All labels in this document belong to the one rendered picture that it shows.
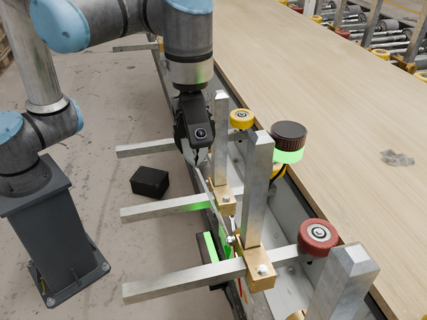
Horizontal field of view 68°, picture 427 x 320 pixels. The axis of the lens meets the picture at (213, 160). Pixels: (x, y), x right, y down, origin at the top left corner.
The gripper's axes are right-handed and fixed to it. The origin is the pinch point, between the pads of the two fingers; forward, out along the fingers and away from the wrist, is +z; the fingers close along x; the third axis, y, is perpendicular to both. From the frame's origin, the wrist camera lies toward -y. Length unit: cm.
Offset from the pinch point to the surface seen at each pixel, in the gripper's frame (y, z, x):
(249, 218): -17.9, 1.0, -6.6
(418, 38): 62, 0, -116
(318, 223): -18.0, 7.1, -22.7
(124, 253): 54, 98, 30
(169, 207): 3.4, 16.3, 6.9
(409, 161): -5, 7, -57
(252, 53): 82, 8, -45
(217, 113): 7.1, -8.1, -7.0
